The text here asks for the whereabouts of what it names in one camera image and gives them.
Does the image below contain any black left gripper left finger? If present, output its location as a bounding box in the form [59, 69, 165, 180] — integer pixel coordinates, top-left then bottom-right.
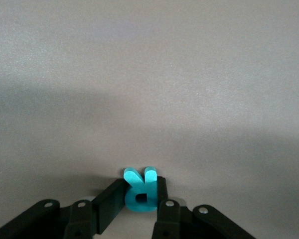
[0, 179, 127, 239]

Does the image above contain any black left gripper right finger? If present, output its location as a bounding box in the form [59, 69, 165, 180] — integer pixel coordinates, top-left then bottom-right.
[151, 177, 256, 239]

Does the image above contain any teal foam letter R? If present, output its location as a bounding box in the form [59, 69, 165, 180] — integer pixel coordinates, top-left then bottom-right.
[123, 166, 158, 213]

